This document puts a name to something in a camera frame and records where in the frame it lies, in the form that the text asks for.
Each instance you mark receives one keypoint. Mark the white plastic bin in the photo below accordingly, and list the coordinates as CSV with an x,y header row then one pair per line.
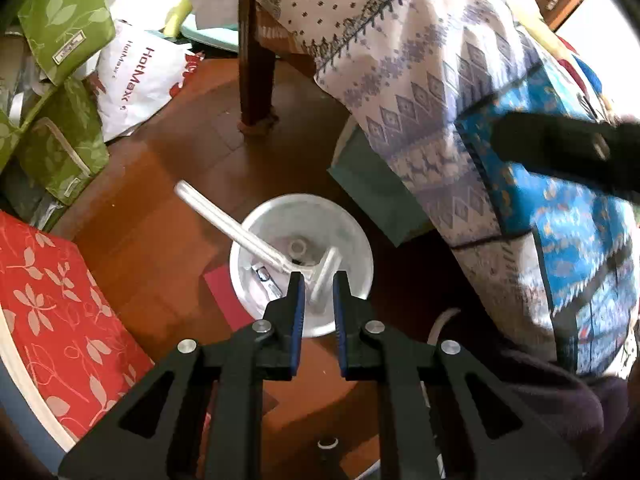
x,y
352,240

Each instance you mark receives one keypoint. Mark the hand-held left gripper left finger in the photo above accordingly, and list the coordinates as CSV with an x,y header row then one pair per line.
x,y
297,310

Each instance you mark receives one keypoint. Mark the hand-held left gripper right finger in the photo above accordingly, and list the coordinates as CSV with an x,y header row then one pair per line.
x,y
339,310

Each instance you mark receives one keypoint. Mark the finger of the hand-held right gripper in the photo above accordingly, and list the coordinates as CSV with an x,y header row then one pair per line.
x,y
560,145

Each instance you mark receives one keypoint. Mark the blue patchwork bed sheet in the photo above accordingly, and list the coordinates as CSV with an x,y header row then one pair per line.
x,y
450,110

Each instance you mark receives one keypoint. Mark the green leaf-pattern fabric bags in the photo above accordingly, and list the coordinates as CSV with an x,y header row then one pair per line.
x,y
60,150

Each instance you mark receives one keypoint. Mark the green leaf print storage box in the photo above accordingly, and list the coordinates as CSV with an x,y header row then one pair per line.
x,y
65,10

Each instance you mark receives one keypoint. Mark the wooden bed leg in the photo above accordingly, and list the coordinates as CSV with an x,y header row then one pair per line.
x,y
255,70

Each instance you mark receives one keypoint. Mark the red floral cushion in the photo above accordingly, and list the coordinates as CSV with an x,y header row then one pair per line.
x,y
55,320

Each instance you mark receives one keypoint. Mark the red paper sheet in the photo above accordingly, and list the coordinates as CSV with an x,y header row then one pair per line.
x,y
225,295

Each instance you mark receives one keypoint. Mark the teal plastic item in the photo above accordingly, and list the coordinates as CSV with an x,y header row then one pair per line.
x,y
210,37

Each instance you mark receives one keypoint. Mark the person's leg in dark trousers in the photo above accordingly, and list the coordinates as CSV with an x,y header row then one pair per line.
x,y
525,400

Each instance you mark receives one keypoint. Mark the pale slipper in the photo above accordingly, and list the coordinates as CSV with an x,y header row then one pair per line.
x,y
442,320

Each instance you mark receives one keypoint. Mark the yellow foam tube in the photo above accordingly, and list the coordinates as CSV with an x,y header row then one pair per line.
x,y
175,17

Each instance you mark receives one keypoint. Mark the white plastic shopping bag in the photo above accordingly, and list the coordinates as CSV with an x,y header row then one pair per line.
x,y
135,80

